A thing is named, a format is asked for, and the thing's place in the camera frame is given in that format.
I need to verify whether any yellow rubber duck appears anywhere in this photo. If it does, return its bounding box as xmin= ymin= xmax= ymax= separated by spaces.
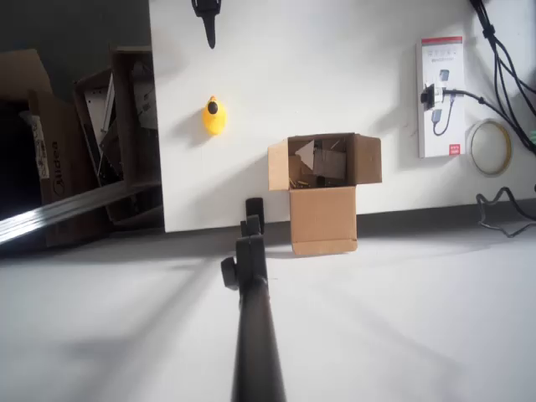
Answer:
xmin=202 ymin=95 xmax=229 ymax=137

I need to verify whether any cardboard box of metal parts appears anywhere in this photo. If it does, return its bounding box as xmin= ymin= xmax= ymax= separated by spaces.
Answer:
xmin=73 ymin=45 xmax=162 ymax=229

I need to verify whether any large Midea cardboard box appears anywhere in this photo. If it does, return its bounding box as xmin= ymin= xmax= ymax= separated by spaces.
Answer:
xmin=0 ymin=49 xmax=112 ymax=252

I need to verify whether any open brown cardboard box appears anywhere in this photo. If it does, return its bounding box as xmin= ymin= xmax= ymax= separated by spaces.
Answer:
xmin=267 ymin=132 xmax=383 ymax=256

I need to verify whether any white and red product box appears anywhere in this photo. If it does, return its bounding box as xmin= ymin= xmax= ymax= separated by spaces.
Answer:
xmin=415 ymin=35 xmax=467 ymax=159

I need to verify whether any white paper scrap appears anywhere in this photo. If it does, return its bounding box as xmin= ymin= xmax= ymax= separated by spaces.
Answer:
xmin=294 ymin=140 xmax=316 ymax=172

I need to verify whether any grey-brown cardboard sheet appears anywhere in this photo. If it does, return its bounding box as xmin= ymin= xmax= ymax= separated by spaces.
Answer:
xmin=312 ymin=149 xmax=348 ymax=179

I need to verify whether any white printed label strip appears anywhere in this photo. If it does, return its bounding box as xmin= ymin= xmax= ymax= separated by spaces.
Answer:
xmin=18 ymin=111 xmax=49 ymax=179

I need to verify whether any small black webcam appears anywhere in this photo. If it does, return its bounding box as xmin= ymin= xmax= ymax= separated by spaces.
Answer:
xmin=420 ymin=82 xmax=445 ymax=112

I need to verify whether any silver aluminium extrusion bar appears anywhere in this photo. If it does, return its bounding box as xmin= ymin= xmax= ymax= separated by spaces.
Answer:
xmin=0 ymin=182 xmax=162 ymax=248

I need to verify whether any yellowish clear tape roll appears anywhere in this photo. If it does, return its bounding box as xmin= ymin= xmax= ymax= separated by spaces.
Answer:
xmin=465 ymin=118 xmax=513 ymax=179

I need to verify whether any perforated metal bracket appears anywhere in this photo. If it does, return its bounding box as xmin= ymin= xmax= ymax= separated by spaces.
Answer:
xmin=82 ymin=77 xmax=117 ymax=143

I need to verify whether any black webcam cable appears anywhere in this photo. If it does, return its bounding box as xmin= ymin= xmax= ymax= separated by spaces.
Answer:
xmin=442 ymin=87 xmax=536 ymax=152

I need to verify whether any black camera stand pole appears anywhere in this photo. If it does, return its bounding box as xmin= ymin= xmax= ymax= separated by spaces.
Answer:
xmin=220 ymin=196 xmax=288 ymax=402

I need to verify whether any kinked black cable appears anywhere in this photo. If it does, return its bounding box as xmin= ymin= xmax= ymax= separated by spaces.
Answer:
xmin=476 ymin=186 xmax=536 ymax=239

